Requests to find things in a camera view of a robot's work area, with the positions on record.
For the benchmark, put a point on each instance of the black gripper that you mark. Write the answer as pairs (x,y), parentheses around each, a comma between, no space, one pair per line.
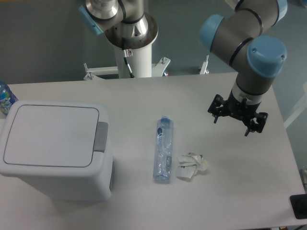
(238,110)

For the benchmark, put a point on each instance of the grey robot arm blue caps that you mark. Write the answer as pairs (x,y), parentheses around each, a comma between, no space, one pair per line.
(241,43)

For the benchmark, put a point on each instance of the second grey robot arm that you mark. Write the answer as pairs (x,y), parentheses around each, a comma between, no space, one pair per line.
(100,15)

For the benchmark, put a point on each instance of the white trash can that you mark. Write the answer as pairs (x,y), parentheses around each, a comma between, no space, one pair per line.
(90,183)

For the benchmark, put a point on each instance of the white trash can lid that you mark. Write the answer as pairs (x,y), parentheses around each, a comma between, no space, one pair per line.
(41,135)

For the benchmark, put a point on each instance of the crumpled white paper wrapper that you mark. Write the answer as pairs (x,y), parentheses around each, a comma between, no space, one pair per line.
(190,165)

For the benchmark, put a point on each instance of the clear empty plastic bottle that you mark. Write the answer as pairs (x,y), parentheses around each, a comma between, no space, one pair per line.
(163,150)

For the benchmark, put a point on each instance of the black device at table edge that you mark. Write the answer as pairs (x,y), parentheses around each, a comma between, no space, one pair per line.
(299,205)

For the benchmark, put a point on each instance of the grey lid push button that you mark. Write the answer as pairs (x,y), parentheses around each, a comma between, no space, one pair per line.
(100,138)

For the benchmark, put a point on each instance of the blue drink bottle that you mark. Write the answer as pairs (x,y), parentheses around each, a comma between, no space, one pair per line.
(7,98)

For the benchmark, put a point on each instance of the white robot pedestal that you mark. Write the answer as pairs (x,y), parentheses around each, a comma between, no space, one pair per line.
(133,46)

